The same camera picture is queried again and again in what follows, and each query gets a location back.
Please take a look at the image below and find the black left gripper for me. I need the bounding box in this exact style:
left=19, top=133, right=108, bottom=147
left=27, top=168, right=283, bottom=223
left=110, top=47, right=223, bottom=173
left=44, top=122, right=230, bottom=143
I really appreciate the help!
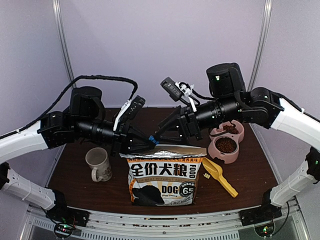
left=73, top=116, right=156, bottom=158

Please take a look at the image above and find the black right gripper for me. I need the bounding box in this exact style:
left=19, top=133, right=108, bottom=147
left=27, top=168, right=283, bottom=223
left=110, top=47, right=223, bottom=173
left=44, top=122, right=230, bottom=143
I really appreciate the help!
left=152, top=94, right=243, bottom=146

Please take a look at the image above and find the blue binder clip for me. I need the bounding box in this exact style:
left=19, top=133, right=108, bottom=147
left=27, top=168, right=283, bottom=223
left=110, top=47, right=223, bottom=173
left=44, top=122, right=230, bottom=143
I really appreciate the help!
left=148, top=135, right=160, bottom=146

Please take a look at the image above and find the dog food bag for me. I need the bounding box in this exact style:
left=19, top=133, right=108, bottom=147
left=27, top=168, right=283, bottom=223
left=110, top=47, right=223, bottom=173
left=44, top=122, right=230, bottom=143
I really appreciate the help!
left=120, top=144, right=207, bottom=207

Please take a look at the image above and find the yellow binder clip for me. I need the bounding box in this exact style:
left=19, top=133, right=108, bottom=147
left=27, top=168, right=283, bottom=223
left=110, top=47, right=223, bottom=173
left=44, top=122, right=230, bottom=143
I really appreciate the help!
left=203, top=173, right=211, bottom=179

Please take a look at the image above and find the yellow plastic scoop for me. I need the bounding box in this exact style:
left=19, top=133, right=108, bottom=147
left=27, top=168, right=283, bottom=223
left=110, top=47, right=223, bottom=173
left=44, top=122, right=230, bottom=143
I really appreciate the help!
left=202, top=157, right=238, bottom=198

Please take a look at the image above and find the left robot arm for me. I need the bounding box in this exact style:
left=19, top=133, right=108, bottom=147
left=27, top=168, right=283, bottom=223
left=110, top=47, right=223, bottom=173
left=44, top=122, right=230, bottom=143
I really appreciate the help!
left=0, top=86, right=156, bottom=222

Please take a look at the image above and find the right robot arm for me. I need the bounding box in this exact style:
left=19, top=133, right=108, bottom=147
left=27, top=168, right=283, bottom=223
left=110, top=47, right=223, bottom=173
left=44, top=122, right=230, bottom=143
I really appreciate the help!
left=154, top=63, right=320, bottom=221

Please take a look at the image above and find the pink double pet bowl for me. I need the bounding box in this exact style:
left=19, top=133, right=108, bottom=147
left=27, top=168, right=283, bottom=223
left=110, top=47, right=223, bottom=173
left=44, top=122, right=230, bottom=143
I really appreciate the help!
left=207, top=120, right=245, bottom=164

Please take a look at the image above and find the cream ceramic mug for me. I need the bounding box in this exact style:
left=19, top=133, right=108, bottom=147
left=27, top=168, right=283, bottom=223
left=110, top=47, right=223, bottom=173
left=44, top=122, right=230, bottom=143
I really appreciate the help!
left=85, top=147, right=113, bottom=183

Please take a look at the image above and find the steel bowl insert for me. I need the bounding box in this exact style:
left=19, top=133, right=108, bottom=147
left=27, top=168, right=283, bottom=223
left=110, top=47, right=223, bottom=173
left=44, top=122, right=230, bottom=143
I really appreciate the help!
left=213, top=136, right=238, bottom=154

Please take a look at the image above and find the brown kibble in steel bowl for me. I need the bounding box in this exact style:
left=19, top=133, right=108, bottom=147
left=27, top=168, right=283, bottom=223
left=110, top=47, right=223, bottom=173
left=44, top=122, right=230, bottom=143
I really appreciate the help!
left=216, top=138, right=236, bottom=153

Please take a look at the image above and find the brown kibble in pink bowl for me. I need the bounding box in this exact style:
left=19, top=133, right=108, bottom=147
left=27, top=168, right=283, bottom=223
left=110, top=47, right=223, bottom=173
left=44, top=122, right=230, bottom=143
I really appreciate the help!
left=223, top=125, right=239, bottom=135

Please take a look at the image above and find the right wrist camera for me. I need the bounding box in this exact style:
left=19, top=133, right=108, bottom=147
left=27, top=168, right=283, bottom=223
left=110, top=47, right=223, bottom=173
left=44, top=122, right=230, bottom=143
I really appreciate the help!
left=160, top=77, right=201, bottom=113

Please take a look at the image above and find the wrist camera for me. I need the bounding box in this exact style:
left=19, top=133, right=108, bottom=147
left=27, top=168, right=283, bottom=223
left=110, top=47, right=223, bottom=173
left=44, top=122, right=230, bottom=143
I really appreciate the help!
left=160, top=77, right=201, bottom=113
left=113, top=95, right=146, bottom=132

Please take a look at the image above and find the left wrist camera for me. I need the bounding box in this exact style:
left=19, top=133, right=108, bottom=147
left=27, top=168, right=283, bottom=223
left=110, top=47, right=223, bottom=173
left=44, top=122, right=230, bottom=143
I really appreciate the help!
left=113, top=95, right=146, bottom=132

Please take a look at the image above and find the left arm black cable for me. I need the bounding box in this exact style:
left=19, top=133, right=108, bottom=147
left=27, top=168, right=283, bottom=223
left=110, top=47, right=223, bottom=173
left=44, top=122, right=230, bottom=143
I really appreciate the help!
left=0, top=74, right=139, bottom=138

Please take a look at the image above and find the aluminium front rail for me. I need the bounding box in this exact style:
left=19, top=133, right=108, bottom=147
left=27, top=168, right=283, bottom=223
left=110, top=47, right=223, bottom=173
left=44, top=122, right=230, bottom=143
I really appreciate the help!
left=24, top=194, right=305, bottom=240

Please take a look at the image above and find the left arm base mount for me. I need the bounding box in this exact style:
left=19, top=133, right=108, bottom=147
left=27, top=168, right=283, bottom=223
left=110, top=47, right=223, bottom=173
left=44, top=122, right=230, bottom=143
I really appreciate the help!
left=42, top=207, right=90, bottom=240

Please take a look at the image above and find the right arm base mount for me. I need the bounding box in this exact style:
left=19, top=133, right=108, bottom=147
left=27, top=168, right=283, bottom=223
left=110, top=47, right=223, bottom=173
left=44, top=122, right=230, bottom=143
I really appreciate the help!
left=239, top=205, right=282, bottom=238

